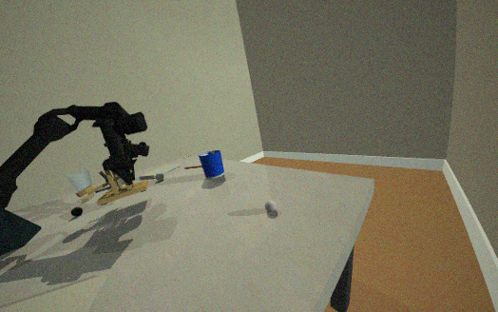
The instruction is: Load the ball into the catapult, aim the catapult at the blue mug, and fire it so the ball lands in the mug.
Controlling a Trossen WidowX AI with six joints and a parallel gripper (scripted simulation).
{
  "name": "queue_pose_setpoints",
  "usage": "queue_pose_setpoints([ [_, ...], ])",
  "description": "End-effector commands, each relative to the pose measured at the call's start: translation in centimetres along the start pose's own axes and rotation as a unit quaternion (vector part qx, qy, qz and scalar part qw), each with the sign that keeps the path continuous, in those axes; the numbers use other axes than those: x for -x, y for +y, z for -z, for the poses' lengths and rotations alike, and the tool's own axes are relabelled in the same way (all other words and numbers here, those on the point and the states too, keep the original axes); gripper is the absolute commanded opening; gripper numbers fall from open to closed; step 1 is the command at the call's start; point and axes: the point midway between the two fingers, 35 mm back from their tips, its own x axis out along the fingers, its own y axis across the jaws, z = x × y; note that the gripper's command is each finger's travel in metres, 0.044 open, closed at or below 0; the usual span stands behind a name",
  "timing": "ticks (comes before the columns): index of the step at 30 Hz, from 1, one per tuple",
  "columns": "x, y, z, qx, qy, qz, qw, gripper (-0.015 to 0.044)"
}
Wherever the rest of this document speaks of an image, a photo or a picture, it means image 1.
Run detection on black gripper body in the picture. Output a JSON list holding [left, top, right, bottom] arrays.
[[103, 136, 138, 170]]

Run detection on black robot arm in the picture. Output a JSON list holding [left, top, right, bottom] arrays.
[[0, 102, 150, 209]]

